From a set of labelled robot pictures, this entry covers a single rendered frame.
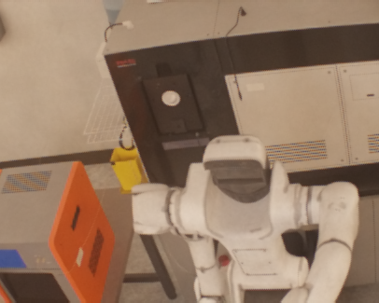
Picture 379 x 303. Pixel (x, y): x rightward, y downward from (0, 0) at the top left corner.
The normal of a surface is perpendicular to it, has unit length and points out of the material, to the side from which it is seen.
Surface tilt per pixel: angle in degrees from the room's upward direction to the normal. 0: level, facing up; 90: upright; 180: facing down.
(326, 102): 90
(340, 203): 7
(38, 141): 90
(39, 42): 90
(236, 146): 14
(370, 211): 90
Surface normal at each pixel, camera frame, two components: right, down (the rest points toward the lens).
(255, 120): -0.12, 0.65
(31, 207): -0.24, -0.75
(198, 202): -0.31, -0.33
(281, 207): -0.35, -0.07
